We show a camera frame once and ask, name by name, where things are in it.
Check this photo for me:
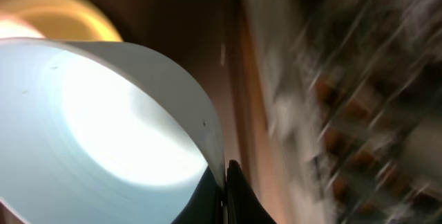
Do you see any yellow plate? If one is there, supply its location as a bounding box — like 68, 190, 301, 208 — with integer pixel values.
1, 0, 123, 41

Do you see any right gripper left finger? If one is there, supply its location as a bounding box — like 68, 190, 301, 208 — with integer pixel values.
172, 167, 223, 224

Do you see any grey dishwasher rack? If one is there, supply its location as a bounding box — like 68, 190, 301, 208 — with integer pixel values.
243, 0, 441, 223

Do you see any light blue bowl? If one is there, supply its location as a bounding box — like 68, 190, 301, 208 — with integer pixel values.
1, 38, 225, 223

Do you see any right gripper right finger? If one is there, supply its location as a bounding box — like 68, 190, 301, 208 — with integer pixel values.
226, 160, 276, 224

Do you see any brown plastic serving tray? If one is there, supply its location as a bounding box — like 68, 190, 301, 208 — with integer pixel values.
0, 0, 277, 224

